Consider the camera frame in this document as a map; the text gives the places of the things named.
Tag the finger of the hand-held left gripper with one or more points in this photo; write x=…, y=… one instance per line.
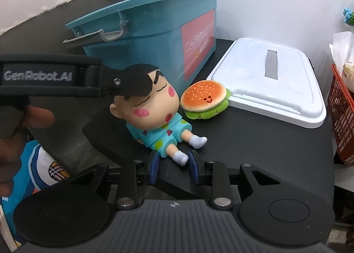
x=132, y=84

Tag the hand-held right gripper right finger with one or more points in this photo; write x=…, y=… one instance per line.
x=194, y=168

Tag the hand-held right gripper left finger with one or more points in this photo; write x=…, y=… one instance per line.
x=153, y=168

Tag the cartoon boy figure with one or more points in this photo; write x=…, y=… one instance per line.
x=155, y=109

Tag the blue plastic storage box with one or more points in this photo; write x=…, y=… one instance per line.
x=155, y=26

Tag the burger plush toy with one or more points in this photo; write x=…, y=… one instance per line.
x=204, y=98

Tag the white storage box lid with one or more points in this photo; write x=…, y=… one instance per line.
x=249, y=87

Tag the black desktop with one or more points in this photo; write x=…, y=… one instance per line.
x=262, y=153

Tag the person's left hand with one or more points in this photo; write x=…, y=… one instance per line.
x=37, y=117

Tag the person's blue white shirt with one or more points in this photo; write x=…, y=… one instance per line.
x=30, y=175

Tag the clear snack bag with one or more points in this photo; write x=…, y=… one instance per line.
x=349, y=74

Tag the small blue green toy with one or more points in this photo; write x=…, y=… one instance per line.
x=349, y=16

